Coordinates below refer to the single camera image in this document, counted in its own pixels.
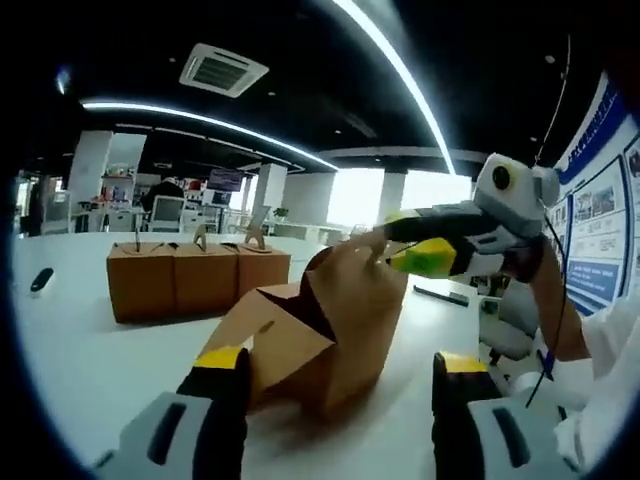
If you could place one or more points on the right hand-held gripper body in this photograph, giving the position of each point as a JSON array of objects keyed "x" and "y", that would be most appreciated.
[{"x": 515, "y": 200}]

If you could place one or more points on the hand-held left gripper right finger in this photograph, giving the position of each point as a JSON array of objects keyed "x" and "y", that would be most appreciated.
[{"x": 460, "y": 400}]

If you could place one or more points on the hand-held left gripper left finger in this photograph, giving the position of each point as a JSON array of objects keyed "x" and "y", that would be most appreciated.
[{"x": 220, "y": 400}]

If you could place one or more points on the brown paper box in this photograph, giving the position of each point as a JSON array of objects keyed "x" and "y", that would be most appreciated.
[
  {"x": 140, "y": 285},
  {"x": 262, "y": 275},
  {"x": 205, "y": 280},
  {"x": 350, "y": 325}
]

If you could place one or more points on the person's right hand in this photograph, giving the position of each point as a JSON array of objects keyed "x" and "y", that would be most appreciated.
[{"x": 525, "y": 260}]

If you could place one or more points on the black smartphone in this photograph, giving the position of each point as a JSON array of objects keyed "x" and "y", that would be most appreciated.
[{"x": 440, "y": 295}]

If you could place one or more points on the potted green plant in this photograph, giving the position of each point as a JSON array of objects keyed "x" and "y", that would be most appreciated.
[{"x": 281, "y": 214}]

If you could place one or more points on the curved ceiling light strip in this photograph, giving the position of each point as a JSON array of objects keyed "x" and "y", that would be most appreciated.
[
  {"x": 400, "y": 70},
  {"x": 200, "y": 120}
]

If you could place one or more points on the person's white shirt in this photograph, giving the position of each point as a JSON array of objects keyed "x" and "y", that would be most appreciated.
[{"x": 615, "y": 350}]

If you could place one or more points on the grey white office chair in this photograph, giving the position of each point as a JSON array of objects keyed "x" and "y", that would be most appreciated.
[
  {"x": 57, "y": 212},
  {"x": 167, "y": 212}
]

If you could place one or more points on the black remote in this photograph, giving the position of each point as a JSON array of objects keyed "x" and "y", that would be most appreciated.
[{"x": 41, "y": 279}]

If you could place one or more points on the product display shelf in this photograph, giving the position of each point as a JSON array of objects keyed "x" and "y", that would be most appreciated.
[{"x": 119, "y": 187}]

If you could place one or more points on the ceiling air conditioner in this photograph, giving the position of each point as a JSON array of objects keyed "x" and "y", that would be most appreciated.
[{"x": 222, "y": 70}]

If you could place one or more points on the blue white wall poster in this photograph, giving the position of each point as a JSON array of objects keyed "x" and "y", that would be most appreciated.
[{"x": 600, "y": 240}]

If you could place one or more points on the purple wall screen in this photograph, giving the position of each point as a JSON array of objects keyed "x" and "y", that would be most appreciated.
[{"x": 225, "y": 180}]

